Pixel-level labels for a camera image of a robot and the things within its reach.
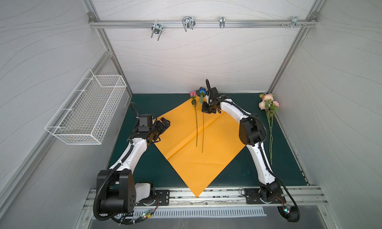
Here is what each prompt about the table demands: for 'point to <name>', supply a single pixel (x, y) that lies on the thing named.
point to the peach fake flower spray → (261, 106)
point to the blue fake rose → (201, 92)
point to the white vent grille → (203, 212)
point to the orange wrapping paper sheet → (199, 145)
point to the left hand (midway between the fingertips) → (168, 123)
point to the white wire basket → (90, 111)
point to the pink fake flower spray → (271, 106)
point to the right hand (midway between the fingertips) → (204, 106)
